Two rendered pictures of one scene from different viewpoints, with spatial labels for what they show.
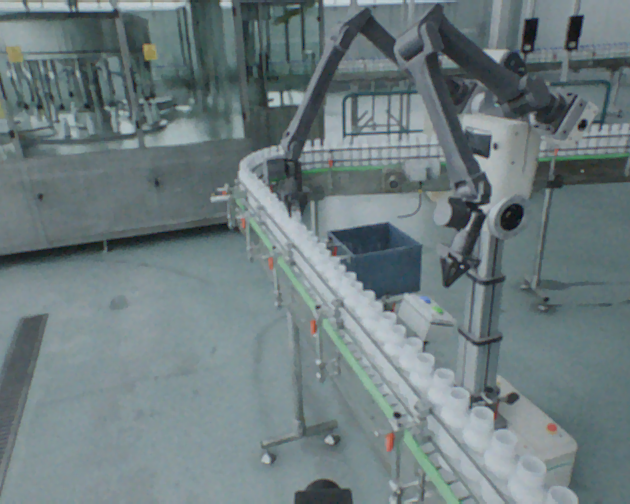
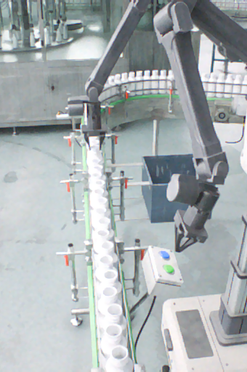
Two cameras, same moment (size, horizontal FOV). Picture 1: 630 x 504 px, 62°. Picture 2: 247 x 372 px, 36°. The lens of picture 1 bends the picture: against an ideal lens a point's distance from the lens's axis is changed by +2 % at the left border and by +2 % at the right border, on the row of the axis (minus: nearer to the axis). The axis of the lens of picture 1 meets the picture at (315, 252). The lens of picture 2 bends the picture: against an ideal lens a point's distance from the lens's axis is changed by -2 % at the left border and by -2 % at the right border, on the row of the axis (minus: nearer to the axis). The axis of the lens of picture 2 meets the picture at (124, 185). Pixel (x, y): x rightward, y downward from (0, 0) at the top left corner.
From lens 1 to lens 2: 49 cm
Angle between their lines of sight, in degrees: 13
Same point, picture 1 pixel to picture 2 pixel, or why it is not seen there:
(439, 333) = (165, 290)
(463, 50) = (222, 29)
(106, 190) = (17, 90)
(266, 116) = (152, 39)
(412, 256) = not seen: hidden behind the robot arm
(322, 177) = (164, 102)
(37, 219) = not seen: outside the picture
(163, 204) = (56, 104)
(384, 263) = not seen: hidden behind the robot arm
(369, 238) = (179, 166)
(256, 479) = (63, 335)
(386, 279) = (180, 206)
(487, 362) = not seen: outside the picture
